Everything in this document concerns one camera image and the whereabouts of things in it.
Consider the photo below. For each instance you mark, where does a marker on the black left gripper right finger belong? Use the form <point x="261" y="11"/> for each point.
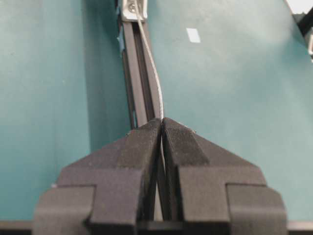
<point x="215" y="192"/>

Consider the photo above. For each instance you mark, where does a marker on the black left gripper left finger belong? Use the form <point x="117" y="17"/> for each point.
<point x="105" y="193"/>

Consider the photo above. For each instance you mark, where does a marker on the white tape patch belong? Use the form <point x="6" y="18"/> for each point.
<point x="193" y="35"/>

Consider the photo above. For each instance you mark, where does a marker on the black aluminium extrusion frame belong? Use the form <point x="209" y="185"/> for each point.
<point x="141" y="84"/>

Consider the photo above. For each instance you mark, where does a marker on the silver corner bracket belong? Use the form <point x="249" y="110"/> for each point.
<point x="132" y="10"/>

